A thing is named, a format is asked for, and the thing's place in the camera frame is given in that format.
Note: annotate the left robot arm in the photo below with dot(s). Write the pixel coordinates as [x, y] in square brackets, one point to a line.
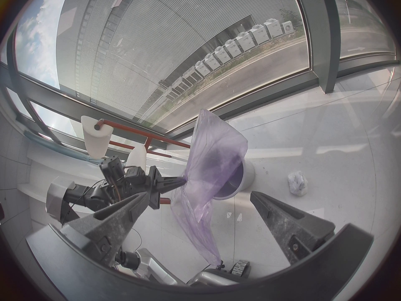
[94, 196]

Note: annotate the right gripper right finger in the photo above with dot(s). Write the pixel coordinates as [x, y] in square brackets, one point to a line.
[288, 227]

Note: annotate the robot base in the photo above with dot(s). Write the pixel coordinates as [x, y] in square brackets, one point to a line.
[163, 270]

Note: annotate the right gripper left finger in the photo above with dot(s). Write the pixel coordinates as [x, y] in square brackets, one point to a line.
[116, 224]

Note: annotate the purple plastic bag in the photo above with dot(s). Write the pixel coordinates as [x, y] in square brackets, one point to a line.
[213, 158]

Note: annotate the white trash bin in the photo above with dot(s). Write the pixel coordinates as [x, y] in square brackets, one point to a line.
[247, 176]

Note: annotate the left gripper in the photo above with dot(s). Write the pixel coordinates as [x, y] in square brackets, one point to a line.
[154, 187]

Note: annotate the window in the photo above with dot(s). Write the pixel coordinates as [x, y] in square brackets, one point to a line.
[188, 42]

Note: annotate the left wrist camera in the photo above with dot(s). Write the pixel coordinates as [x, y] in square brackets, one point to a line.
[112, 169]

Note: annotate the crumpled white paper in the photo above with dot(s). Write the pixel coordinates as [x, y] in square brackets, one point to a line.
[298, 183]

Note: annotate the red and white chair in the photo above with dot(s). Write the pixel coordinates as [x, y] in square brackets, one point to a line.
[95, 136]

